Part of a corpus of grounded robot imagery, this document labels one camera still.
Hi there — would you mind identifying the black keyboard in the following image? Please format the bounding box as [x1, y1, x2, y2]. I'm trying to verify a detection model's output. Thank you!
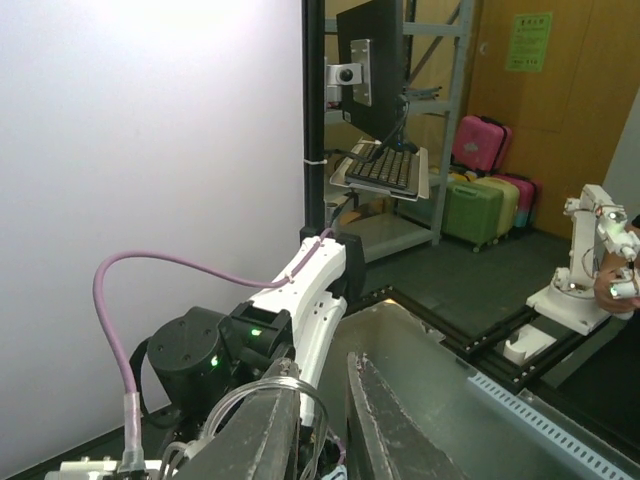
[345, 143, 420, 197]

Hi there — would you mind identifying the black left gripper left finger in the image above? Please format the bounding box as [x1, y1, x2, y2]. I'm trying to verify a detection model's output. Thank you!
[176, 389, 300, 480]

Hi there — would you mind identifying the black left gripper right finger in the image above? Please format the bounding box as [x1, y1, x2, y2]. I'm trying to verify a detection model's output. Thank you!
[346, 352, 468, 480]

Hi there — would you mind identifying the grey metal shelf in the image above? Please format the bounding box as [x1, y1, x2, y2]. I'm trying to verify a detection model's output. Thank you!
[323, 1, 475, 262]

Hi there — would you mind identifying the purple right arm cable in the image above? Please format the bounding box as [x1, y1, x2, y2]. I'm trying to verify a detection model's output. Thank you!
[93, 227, 337, 471]

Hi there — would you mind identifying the green wall poster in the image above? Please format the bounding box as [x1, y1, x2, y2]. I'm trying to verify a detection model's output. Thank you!
[505, 12, 553, 73]

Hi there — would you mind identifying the pink suitcase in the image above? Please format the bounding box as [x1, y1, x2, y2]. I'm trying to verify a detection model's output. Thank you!
[452, 115, 513, 174]

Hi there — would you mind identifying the green suitcase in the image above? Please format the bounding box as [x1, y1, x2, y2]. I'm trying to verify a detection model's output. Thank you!
[442, 181, 504, 252]

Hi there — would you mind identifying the light blue cable duct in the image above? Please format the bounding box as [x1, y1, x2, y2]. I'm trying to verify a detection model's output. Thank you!
[468, 372, 639, 479]

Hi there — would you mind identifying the person's hand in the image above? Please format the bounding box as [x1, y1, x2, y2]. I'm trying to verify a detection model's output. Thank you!
[593, 247, 640, 326]

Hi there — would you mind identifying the black computer monitor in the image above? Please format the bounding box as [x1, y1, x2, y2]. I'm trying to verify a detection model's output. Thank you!
[336, 1, 404, 141]

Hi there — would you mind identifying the black frame post right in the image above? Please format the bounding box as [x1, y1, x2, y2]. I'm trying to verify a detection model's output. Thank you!
[301, 0, 326, 234]

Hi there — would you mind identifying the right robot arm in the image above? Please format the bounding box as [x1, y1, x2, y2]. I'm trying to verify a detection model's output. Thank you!
[129, 230, 365, 448]

